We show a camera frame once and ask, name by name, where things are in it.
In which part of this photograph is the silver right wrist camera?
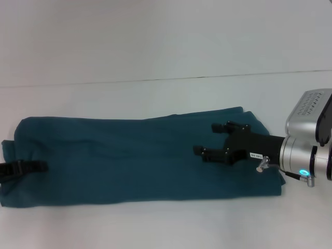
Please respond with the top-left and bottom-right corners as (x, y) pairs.
(284, 88), (332, 147)

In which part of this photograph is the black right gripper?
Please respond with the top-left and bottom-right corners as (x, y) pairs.
(193, 120), (285, 167)

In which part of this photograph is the teal blue FREE t-shirt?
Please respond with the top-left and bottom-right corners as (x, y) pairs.
(0, 106), (286, 208)

